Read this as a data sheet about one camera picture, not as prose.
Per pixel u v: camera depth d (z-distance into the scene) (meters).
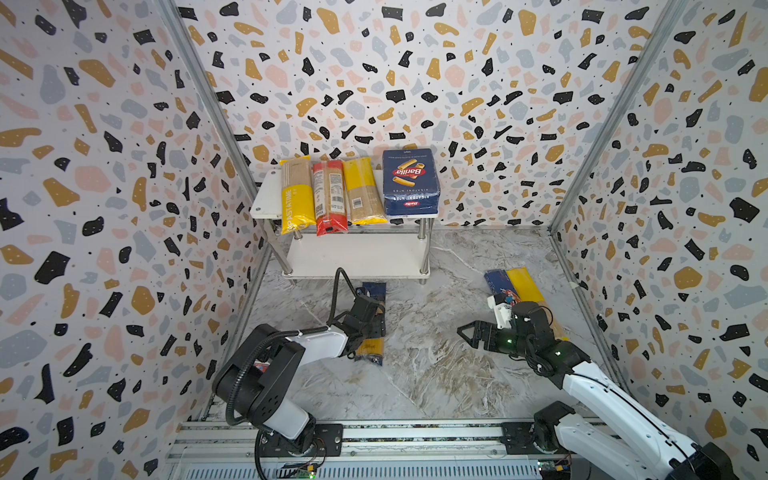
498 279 1.03
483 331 0.71
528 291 1.03
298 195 0.78
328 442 0.73
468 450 0.73
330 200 0.76
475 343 0.71
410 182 0.76
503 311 0.74
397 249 1.07
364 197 0.78
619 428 0.44
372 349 0.87
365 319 0.74
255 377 0.44
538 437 0.67
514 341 0.67
